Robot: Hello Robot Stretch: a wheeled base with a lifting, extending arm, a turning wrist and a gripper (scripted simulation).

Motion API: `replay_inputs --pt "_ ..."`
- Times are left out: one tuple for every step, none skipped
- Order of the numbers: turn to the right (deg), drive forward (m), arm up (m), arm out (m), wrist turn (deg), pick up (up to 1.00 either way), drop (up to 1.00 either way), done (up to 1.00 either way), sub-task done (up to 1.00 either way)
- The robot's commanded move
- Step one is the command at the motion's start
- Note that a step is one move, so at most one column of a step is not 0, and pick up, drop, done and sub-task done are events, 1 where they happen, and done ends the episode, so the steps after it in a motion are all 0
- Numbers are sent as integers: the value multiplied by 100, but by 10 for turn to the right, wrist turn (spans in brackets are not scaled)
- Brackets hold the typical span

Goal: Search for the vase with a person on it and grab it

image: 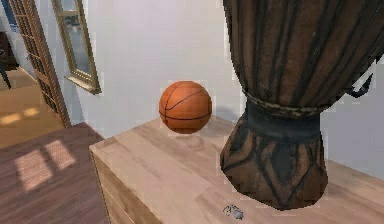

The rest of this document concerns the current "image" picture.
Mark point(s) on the wooden lattice room door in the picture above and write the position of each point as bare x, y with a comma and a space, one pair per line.
38, 53

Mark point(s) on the brown wooden goblet drum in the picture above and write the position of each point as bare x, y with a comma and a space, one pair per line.
283, 83

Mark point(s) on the wooden framed window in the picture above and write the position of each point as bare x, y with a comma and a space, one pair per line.
77, 46

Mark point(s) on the orange basketball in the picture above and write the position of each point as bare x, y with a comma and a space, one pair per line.
185, 106

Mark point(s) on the dark chair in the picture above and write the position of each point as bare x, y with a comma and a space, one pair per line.
4, 58

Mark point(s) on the small grey metal object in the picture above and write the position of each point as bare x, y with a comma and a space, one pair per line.
234, 212

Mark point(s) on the light wooden chest of drawers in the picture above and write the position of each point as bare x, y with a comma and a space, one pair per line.
173, 180

